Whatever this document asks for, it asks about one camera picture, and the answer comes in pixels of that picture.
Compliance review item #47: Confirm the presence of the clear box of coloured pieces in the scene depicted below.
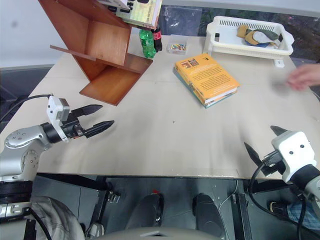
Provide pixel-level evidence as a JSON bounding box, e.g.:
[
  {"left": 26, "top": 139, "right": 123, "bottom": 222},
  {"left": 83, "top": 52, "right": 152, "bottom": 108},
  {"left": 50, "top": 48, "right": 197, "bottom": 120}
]
[{"left": 166, "top": 42, "right": 189, "bottom": 55}]

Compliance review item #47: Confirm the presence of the dark shoe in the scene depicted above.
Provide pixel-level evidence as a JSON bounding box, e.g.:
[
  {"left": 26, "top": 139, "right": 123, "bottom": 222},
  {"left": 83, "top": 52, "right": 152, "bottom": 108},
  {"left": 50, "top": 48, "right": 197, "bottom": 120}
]
[{"left": 268, "top": 200, "right": 291, "bottom": 216}]

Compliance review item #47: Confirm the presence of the white cloth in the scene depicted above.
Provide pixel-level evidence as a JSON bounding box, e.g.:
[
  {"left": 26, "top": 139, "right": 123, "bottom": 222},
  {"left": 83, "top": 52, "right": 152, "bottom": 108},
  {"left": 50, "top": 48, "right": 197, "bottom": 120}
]
[{"left": 254, "top": 32, "right": 282, "bottom": 49}]

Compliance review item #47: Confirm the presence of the person's bare hand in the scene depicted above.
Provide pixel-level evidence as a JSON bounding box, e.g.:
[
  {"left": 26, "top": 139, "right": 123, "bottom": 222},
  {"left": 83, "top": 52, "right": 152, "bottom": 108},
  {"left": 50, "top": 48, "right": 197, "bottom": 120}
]
[{"left": 285, "top": 63, "right": 320, "bottom": 92}]

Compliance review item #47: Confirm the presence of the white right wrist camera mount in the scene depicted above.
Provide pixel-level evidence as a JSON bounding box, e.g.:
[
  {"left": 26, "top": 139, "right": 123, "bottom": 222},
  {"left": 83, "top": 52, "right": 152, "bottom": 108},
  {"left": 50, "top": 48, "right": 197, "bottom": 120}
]
[{"left": 271, "top": 130, "right": 317, "bottom": 185}]

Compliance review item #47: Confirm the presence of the orange cover book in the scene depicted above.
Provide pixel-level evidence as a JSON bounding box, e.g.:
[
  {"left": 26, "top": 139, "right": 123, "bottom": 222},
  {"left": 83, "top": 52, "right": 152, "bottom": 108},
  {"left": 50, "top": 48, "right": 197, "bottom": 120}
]
[{"left": 174, "top": 52, "right": 241, "bottom": 105}]

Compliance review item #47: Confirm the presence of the teal cover book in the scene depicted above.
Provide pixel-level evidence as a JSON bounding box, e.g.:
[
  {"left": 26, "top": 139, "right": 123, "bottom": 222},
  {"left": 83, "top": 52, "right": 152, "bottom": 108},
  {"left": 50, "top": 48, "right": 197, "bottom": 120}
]
[{"left": 173, "top": 68, "right": 239, "bottom": 109}]

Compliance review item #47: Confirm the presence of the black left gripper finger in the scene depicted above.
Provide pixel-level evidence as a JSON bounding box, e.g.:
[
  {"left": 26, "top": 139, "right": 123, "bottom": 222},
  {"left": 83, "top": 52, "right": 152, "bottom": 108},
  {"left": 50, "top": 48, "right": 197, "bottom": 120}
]
[
  {"left": 83, "top": 120, "right": 116, "bottom": 139},
  {"left": 70, "top": 104, "right": 104, "bottom": 118}
]

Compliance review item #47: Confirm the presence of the brown wooden bookshelf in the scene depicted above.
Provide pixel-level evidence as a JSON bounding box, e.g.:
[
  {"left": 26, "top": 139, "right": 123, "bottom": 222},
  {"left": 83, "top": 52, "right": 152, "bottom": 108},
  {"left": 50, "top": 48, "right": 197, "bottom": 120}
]
[{"left": 37, "top": 0, "right": 154, "bottom": 107}]

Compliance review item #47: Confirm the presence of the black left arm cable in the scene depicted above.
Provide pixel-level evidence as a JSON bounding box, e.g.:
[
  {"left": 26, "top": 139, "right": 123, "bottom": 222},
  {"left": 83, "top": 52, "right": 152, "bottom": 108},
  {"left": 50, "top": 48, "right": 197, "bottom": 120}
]
[{"left": 0, "top": 94, "right": 54, "bottom": 123}]

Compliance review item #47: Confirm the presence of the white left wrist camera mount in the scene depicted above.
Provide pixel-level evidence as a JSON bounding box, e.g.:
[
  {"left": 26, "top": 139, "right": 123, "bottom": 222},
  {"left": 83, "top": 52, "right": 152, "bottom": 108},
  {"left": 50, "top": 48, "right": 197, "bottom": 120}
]
[{"left": 46, "top": 95, "right": 71, "bottom": 144}]

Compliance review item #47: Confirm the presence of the dark green cloth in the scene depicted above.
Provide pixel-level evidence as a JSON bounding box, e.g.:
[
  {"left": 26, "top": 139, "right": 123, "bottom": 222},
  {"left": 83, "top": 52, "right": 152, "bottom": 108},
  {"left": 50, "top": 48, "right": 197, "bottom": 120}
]
[{"left": 251, "top": 28, "right": 281, "bottom": 43}]

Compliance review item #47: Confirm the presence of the thin white cable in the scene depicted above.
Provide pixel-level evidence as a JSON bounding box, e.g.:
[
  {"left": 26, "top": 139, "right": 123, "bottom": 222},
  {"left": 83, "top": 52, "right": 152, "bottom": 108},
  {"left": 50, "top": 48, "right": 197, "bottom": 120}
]
[{"left": 218, "top": 179, "right": 240, "bottom": 216}]

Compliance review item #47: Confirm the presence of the dark rounded robot leg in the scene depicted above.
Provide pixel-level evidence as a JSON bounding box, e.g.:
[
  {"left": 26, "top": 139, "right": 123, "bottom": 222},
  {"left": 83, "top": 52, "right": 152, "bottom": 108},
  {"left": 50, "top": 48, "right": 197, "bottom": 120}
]
[
  {"left": 124, "top": 193, "right": 165, "bottom": 232},
  {"left": 191, "top": 193, "right": 226, "bottom": 239}
]

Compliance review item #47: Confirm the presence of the dark cola bottle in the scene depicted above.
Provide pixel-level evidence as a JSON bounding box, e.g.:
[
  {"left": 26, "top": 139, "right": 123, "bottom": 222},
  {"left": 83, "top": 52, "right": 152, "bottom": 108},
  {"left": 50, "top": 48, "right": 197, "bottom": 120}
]
[{"left": 152, "top": 24, "right": 164, "bottom": 53}]

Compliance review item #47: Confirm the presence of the blue cloth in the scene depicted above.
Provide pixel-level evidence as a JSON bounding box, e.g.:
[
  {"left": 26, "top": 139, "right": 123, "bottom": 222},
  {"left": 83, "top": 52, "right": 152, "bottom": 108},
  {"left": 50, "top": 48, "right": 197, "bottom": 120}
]
[{"left": 243, "top": 39, "right": 271, "bottom": 49}]

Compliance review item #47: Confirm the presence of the grey trouser leg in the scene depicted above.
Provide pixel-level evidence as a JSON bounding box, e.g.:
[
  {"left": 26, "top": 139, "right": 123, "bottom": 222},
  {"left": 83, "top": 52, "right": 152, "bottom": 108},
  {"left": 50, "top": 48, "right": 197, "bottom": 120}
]
[{"left": 29, "top": 195, "right": 86, "bottom": 240}]

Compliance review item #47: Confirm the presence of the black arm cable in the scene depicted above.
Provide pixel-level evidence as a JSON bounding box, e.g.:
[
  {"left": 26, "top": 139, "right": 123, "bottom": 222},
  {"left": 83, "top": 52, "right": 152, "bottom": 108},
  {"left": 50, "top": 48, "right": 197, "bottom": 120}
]
[
  {"left": 0, "top": 94, "right": 54, "bottom": 123},
  {"left": 249, "top": 162, "right": 309, "bottom": 240}
]

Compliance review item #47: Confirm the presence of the clear plastic bag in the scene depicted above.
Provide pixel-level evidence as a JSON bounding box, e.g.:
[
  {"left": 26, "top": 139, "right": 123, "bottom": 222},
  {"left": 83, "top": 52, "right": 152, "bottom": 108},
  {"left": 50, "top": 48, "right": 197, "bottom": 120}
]
[{"left": 159, "top": 4, "right": 204, "bottom": 37}]

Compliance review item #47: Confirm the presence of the white plastic basket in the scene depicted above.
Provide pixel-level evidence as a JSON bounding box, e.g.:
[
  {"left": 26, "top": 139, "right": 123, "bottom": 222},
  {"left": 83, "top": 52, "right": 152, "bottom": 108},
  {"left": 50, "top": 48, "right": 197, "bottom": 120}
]
[{"left": 203, "top": 15, "right": 295, "bottom": 57}]

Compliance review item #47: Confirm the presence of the blue checked trouser leg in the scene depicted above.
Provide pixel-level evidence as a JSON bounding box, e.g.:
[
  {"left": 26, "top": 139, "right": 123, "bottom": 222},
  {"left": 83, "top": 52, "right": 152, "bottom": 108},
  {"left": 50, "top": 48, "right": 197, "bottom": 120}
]
[{"left": 286, "top": 200, "right": 320, "bottom": 231}]

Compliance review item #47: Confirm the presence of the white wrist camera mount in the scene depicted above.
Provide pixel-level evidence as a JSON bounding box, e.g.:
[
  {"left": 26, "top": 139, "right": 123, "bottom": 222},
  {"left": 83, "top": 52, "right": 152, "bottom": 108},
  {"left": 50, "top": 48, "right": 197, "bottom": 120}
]
[
  {"left": 271, "top": 130, "right": 317, "bottom": 185},
  {"left": 46, "top": 95, "right": 71, "bottom": 144}
]

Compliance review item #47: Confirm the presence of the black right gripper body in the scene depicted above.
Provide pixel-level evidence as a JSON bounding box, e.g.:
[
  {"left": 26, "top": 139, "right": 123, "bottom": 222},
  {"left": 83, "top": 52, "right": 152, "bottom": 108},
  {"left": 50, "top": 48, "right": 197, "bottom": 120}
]
[{"left": 261, "top": 149, "right": 286, "bottom": 178}]

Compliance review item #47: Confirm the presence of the green soda bottle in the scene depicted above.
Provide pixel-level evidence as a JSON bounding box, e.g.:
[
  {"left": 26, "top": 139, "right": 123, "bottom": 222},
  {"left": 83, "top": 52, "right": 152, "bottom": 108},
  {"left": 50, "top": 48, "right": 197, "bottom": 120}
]
[{"left": 138, "top": 28, "right": 157, "bottom": 60}]

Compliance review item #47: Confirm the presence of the grey sneaker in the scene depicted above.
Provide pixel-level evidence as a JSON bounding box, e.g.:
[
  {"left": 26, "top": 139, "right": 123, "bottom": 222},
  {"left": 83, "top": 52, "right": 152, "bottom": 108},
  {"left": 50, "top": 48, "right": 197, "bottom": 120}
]
[{"left": 84, "top": 222, "right": 106, "bottom": 240}]

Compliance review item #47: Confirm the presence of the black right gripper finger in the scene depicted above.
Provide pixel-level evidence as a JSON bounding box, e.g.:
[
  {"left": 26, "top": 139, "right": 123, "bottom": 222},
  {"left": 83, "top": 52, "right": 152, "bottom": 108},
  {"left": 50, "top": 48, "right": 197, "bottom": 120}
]
[
  {"left": 243, "top": 142, "right": 265, "bottom": 167},
  {"left": 270, "top": 125, "right": 289, "bottom": 137}
]

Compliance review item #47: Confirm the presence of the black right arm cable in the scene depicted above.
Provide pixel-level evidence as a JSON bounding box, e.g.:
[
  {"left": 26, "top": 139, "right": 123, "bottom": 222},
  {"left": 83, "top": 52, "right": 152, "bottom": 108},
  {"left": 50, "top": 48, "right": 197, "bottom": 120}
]
[{"left": 249, "top": 162, "right": 309, "bottom": 240}]

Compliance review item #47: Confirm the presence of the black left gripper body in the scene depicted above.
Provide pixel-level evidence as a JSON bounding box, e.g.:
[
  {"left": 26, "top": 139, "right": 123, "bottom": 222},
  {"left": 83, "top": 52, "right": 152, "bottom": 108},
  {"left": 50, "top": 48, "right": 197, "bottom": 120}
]
[{"left": 61, "top": 112, "right": 87, "bottom": 140}]

